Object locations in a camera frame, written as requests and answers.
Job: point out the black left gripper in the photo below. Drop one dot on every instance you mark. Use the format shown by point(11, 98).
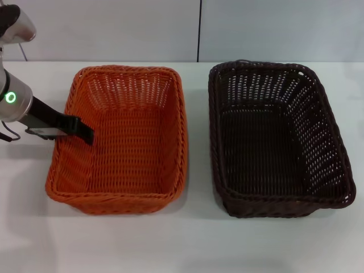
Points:
point(42, 113)

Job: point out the orange woven plastic basket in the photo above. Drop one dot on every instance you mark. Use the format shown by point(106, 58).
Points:
point(133, 153)

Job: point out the dark brown woven basket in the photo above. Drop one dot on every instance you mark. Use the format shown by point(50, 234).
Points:
point(261, 148)

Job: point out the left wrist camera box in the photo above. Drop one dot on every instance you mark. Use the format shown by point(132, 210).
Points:
point(42, 132)

